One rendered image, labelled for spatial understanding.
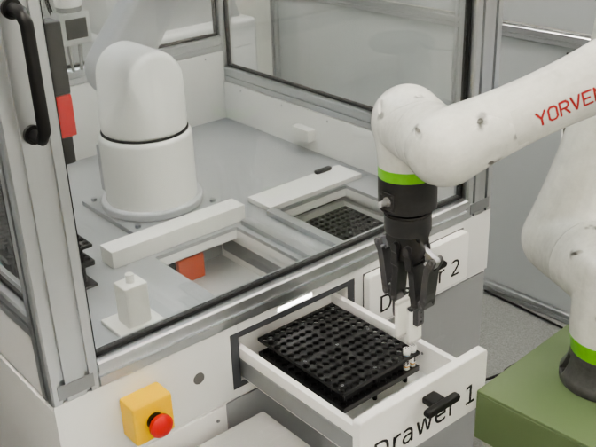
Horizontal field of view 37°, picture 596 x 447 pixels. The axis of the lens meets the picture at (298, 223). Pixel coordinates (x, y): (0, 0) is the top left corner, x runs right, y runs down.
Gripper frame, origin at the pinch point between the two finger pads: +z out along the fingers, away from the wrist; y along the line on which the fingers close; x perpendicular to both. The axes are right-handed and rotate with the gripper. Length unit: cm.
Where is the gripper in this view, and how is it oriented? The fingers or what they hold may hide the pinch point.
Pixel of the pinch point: (408, 320)
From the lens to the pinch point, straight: 148.7
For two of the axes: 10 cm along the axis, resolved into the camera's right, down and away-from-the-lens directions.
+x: 7.6, -3.0, 5.7
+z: 0.5, 9.1, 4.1
